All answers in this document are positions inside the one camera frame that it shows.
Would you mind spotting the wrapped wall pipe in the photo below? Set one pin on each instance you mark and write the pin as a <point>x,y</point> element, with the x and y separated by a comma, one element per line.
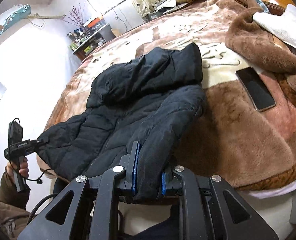
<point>48,17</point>

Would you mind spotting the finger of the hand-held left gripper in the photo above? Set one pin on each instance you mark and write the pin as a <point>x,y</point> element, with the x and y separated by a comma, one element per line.
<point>42,141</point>

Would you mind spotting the black smartphone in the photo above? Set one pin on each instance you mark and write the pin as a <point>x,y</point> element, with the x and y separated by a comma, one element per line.
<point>256,88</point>

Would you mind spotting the person's left forearm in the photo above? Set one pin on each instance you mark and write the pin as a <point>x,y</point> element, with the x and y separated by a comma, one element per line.
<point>10,195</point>

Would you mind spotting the teal covered air conditioner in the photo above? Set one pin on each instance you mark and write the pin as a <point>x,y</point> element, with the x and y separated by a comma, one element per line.
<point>8,22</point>

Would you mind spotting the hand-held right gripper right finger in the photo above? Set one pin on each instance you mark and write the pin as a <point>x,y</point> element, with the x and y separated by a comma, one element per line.
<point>164,183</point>

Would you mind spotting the black storage box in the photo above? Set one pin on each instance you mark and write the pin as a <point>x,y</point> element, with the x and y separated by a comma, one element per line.
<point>153,15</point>

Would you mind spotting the orange box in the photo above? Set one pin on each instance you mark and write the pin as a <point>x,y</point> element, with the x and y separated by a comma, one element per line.
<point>93,23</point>

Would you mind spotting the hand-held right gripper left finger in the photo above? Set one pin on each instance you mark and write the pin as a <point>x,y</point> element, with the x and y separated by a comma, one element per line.
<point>136,170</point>

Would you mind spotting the vase of bare branches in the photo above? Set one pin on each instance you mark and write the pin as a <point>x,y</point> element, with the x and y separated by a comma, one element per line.
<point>75,17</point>

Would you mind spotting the cluttered grey shelf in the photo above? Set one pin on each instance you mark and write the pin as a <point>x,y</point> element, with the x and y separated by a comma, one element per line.
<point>88,47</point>

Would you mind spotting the black puffer jacket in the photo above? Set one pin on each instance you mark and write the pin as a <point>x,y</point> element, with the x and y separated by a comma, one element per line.
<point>138,110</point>

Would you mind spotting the light blue cloth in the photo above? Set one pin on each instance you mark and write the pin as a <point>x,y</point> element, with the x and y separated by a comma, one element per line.
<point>260,4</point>

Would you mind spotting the person's dark trousers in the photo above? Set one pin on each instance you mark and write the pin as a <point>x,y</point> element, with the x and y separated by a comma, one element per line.
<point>163,223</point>

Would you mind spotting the person's brown coat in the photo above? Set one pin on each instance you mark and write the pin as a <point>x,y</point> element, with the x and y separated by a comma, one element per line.
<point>0,222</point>

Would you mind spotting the person's left hand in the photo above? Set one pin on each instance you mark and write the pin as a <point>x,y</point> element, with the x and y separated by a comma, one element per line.
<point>25,168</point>

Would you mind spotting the brown plush blanket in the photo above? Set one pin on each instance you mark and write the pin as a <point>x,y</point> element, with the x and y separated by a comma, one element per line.
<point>237,142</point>

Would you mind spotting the white folded towel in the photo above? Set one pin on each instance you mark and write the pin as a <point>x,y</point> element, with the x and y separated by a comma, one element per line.
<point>285,27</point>

